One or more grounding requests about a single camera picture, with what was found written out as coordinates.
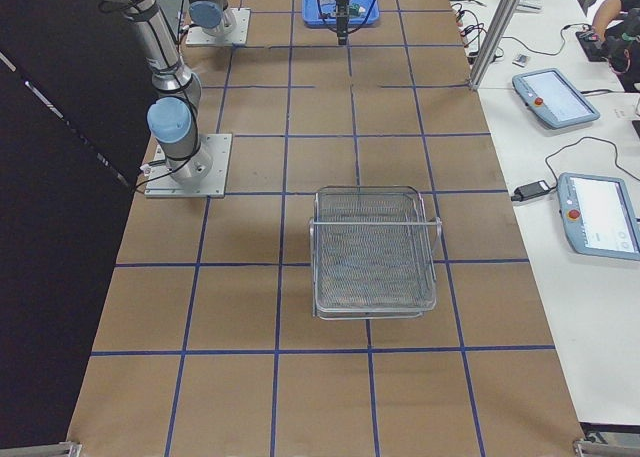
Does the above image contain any green connector block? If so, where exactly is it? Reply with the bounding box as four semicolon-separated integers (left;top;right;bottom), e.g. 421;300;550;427
348;3;366;17

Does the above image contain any blue plastic tray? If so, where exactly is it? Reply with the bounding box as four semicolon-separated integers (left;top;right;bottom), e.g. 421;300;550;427
301;0;380;29

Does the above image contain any far teach pendant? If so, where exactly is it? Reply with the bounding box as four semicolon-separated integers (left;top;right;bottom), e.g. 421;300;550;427
511;68;600;129

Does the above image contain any teach pendant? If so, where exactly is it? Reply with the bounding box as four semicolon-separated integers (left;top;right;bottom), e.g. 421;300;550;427
556;172;639;261
511;68;600;129

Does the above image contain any black power adapter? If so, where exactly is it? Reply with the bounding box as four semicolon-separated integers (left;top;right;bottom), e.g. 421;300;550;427
511;180;552;202

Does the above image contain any person at desk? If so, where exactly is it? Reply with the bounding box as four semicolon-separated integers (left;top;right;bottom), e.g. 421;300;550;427
592;0;639;92

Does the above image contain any near teach pendant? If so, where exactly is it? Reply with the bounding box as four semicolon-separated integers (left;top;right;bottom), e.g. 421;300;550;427
556;172;639;261

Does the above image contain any aluminium frame post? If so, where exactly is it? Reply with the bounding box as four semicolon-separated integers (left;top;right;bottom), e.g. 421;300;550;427
468;0;520;91

